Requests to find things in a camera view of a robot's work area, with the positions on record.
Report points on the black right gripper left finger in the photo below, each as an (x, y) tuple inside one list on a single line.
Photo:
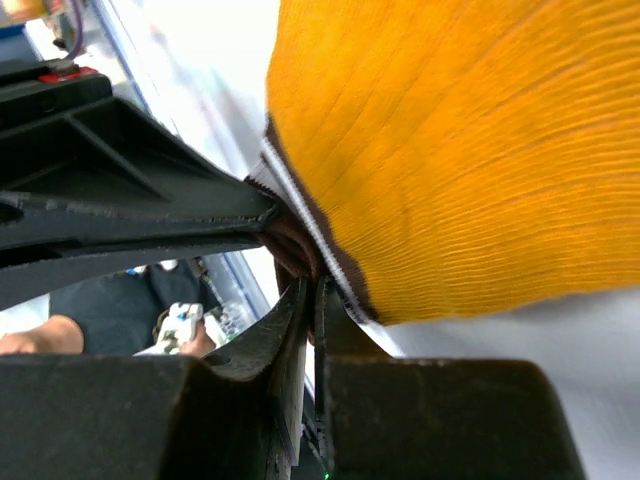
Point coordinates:
[(232, 415)]

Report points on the white handheld device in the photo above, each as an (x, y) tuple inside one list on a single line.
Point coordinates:
[(177, 328)]

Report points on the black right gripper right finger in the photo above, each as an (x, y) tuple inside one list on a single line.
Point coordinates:
[(383, 417)]

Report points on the mustard yellow striped sock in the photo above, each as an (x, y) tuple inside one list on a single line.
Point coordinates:
[(453, 159)]

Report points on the person's forearm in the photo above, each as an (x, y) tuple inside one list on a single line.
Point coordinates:
[(58, 335)]

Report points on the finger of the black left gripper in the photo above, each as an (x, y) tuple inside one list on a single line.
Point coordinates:
[(39, 261), (69, 143)]

